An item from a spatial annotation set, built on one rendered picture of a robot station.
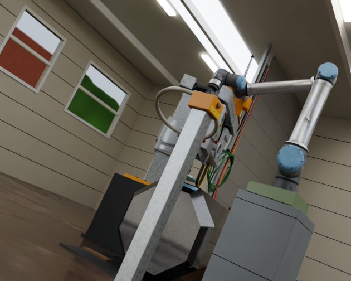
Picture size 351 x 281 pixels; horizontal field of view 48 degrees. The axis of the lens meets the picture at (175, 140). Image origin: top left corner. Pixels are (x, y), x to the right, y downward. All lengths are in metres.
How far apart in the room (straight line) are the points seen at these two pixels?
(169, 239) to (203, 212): 0.33
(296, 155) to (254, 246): 0.57
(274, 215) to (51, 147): 7.98
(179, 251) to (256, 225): 0.91
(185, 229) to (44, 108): 6.88
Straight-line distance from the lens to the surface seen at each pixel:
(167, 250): 3.14
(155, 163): 4.32
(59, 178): 10.22
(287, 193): 2.36
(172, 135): 4.30
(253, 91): 2.75
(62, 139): 9.97
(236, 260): 2.37
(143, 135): 11.12
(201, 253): 3.10
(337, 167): 8.71
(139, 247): 1.72
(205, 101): 1.78
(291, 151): 2.37
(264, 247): 2.33
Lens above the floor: 0.48
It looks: 11 degrees up
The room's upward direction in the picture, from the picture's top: 24 degrees clockwise
